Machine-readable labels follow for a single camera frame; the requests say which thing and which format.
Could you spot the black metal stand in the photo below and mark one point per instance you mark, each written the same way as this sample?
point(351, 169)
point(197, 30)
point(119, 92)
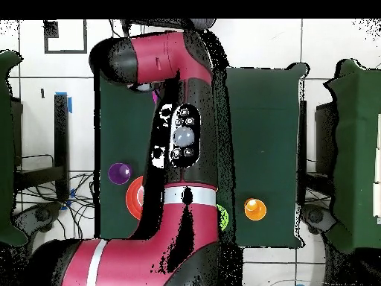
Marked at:
point(61, 134)
point(303, 134)

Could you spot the purple plastic cup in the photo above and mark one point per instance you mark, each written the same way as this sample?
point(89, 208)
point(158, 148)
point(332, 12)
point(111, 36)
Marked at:
point(117, 174)

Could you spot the large red-orange plastic bowl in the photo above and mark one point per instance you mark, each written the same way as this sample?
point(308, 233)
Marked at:
point(134, 198)

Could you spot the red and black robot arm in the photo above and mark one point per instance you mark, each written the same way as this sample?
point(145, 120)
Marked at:
point(154, 56)

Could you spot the black camera tripod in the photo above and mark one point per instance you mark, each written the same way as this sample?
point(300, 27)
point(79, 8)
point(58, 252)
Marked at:
point(199, 23)

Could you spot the blue tape strip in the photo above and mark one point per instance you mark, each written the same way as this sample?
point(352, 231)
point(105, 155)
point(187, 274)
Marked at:
point(70, 105)

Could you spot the green cloth side table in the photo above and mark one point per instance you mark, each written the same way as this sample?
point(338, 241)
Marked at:
point(357, 149)
point(6, 149)

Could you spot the orange plastic cup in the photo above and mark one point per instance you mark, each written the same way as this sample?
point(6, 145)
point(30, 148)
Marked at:
point(255, 210)

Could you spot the dark green tablecloth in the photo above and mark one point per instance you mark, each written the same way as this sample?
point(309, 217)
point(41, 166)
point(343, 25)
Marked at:
point(262, 134)

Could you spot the small green plastic bowl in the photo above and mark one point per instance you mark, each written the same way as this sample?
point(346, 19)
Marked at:
point(223, 216)

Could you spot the black chair base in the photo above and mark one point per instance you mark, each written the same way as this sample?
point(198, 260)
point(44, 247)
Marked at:
point(38, 214)

